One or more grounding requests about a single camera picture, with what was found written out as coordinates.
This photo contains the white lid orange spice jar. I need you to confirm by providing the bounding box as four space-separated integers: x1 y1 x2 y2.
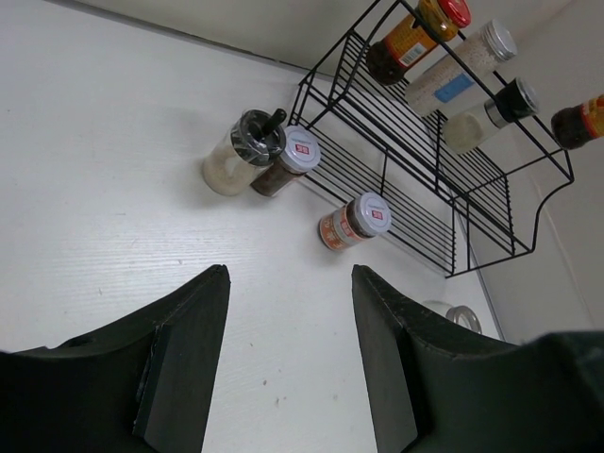
318 192 392 251

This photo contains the white lid dark spice jar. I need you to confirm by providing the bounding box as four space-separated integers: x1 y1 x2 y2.
251 126 322 197

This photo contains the red lid chili jar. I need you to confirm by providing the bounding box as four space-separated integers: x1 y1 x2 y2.
550 95 603 150
365 0 472 86

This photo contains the black collar pepper shaker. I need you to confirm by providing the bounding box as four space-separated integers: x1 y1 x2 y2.
442 77 540 154

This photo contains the silver lid blue label shaker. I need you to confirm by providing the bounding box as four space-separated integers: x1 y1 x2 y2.
405 19 517 117

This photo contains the wide clear glass jar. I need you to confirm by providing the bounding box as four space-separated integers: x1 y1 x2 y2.
422 300 482 334

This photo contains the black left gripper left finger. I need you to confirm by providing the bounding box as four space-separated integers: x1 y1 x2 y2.
1 265 230 452

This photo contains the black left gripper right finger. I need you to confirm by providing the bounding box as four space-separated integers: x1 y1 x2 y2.
352 265 603 452

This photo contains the black knob grinder jar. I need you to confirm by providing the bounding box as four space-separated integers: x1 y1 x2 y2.
202 109 287 196

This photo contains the black wire rack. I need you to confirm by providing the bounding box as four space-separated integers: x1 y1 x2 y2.
290 1 575 277

